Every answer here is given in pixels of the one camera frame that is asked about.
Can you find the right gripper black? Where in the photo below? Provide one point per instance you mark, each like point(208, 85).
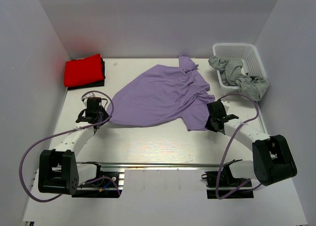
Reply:
point(213, 119)

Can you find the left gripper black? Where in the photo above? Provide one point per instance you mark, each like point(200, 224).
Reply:
point(89, 117)

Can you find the purple t-shirt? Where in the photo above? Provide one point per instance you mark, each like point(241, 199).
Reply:
point(163, 94)

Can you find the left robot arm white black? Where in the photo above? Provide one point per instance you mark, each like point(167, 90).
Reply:
point(59, 172)

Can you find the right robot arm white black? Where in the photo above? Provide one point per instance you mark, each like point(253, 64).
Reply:
point(272, 160)

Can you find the black folded t-shirt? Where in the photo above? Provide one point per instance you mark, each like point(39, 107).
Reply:
point(94, 84)

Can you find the red folded t-shirt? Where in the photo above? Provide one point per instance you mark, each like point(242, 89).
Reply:
point(84, 71)

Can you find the grey t-shirt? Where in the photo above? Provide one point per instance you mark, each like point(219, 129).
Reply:
point(231, 75)

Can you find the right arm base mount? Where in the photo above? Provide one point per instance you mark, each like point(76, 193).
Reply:
point(226, 184)

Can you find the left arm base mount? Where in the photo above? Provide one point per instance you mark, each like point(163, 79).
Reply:
point(103, 188)

